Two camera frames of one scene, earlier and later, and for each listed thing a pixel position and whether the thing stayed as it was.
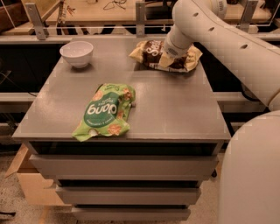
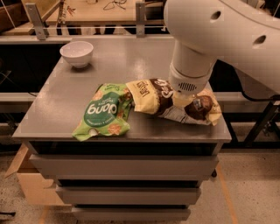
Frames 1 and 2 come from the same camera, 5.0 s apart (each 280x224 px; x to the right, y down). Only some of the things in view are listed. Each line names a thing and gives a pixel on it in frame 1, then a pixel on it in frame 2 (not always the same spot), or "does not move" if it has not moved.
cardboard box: x=34 y=184 does not move
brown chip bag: x=148 y=52 → x=156 y=96
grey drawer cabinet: x=156 y=171 does not move
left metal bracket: x=37 y=20 does not move
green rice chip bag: x=108 y=112 does not move
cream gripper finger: x=165 y=60 → x=182 y=100
